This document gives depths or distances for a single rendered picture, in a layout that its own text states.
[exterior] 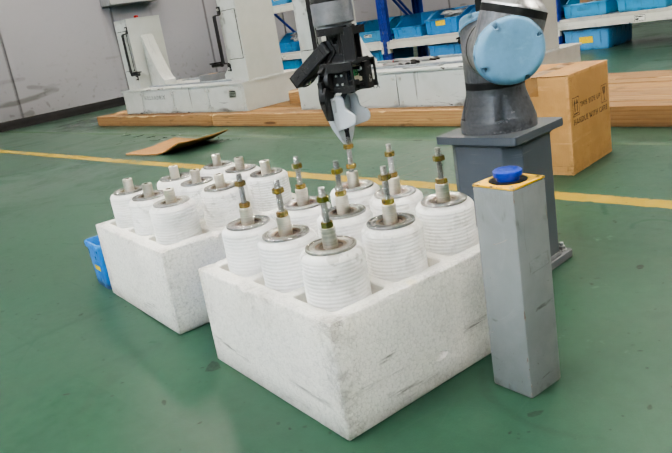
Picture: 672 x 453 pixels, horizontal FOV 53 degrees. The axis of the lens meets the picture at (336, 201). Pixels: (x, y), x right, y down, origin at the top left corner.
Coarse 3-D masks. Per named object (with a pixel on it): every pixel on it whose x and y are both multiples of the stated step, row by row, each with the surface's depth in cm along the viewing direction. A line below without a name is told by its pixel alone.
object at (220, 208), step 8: (208, 192) 145; (216, 192) 144; (224, 192) 144; (232, 192) 145; (208, 200) 145; (216, 200) 144; (224, 200) 144; (232, 200) 145; (240, 200) 147; (208, 208) 145; (216, 208) 145; (224, 208) 145; (232, 208) 145; (208, 216) 146; (216, 216) 145; (224, 216) 145; (232, 216) 146; (208, 224) 147; (216, 224) 146; (224, 224) 145
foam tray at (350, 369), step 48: (240, 288) 108; (384, 288) 98; (432, 288) 101; (480, 288) 108; (240, 336) 114; (288, 336) 100; (336, 336) 91; (384, 336) 96; (432, 336) 102; (480, 336) 109; (288, 384) 104; (336, 384) 92; (384, 384) 97; (432, 384) 103; (336, 432) 96
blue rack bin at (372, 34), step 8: (400, 16) 699; (368, 24) 719; (376, 24) 727; (392, 24) 693; (360, 32) 711; (368, 32) 691; (376, 32) 684; (392, 32) 694; (368, 40) 697; (376, 40) 690
